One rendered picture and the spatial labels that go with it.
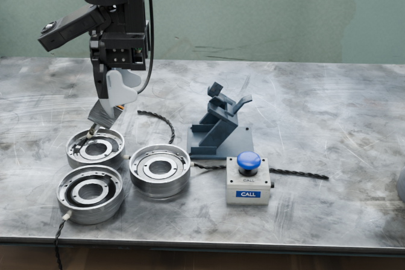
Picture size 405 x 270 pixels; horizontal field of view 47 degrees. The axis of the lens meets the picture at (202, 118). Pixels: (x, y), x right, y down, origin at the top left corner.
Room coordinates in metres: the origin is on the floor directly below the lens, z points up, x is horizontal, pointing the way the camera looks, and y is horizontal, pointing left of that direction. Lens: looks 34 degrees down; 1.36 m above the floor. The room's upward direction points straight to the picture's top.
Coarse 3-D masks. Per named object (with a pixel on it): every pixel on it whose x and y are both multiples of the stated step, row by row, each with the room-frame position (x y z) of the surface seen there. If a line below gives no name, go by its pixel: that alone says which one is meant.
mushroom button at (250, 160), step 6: (240, 156) 0.60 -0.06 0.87; (246, 156) 0.60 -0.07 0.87; (252, 156) 0.60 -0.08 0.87; (258, 156) 0.60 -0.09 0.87; (240, 162) 0.58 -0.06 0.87; (246, 162) 0.58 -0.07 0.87; (252, 162) 0.58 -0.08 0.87; (258, 162) 0.58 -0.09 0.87; (246, 168) 0.58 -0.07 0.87; (252, 168) 0.58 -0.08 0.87
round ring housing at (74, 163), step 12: (84, 132) 0.71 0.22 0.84; (96, 132) 0.72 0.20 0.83; (108, 132) 0.72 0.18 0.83; (72, 144) 0.68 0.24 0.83; (96, 144) 0.69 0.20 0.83; (108, 144) 0.69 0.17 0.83; (72, 156) 0.65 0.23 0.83; (84, 156) 0.65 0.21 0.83; (96, 156) 0.65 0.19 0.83; (120, 156) 0.65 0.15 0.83; (72, 168) 0.63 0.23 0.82
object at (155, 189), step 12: (156, 144) 0.67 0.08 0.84; (168, 144) 0.67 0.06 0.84; (132, 156) 0.64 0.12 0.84; (144, 156) 0.65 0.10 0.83; (180, 156) 0.65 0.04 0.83; (132, 168) 0.62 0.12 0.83; (144, 168) 0.62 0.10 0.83; (156, 168) 0.64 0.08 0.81; (168, 168) 0.64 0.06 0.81; (132, 180) 0.60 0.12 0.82; (144, 180) 0.57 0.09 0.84; (168, 180) 0.57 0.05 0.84; (180, 180) 0.58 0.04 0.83; (144, 192) 0.58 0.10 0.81; (156, 192) 0.57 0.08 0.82; (168, 192) 0.57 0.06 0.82
